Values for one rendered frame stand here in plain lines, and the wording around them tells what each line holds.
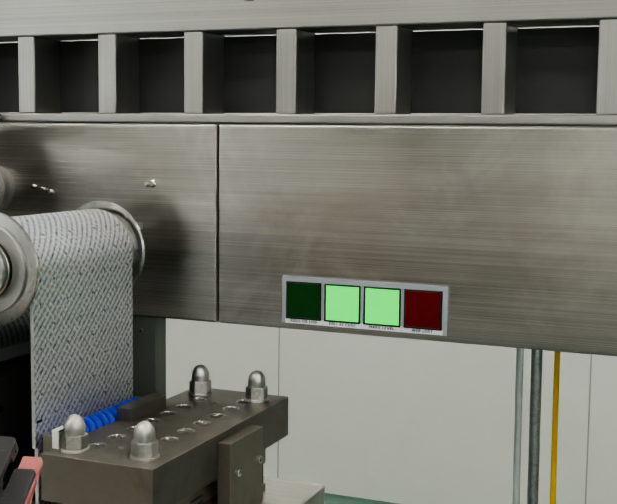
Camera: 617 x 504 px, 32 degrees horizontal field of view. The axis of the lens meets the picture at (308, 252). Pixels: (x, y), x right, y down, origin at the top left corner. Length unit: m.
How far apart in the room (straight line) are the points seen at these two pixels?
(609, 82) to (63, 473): 0.85
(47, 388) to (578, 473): 2.77
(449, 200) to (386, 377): 2.61
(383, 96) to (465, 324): 0.34
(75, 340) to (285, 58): 0.50
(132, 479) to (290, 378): 2.91
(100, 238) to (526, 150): 0.60
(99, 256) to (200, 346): 2.85
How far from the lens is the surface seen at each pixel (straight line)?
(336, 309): 1.55
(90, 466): 1.36
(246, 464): 1.50
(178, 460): 1.36
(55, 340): 1.46
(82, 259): 1.49
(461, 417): 4.02
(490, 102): 1.49
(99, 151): 1.73
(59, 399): 1.48
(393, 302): 1.52
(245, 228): 1.61
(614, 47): 1.46
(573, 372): 3.90
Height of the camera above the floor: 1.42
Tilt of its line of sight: 6 degrees down
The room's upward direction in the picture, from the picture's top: 1 degrees clockwise
